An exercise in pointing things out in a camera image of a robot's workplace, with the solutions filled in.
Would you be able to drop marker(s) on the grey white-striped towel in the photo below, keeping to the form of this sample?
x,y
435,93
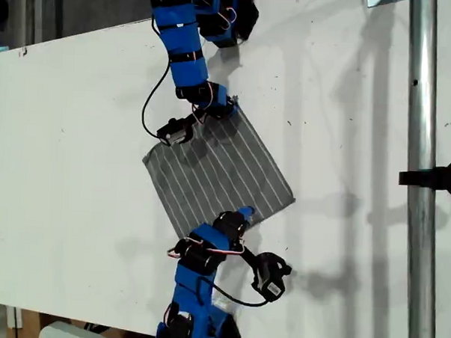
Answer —
x,y
217,176

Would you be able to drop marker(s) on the white box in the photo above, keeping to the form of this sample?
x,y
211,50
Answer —
x,y
65,334

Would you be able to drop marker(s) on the black clamp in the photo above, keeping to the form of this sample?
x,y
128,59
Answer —
x,y
446,176

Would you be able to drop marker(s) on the wooden table leg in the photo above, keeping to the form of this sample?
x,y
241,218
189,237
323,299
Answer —
x,y
31,327

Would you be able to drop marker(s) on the black camera stalk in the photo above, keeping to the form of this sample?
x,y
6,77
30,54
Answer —
x,y
248,256
195,120

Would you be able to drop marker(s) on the black camera box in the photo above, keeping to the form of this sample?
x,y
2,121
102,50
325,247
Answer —
x,y
271,277
173,131

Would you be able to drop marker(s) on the steel post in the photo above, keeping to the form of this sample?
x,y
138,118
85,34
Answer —
x,y
422,110

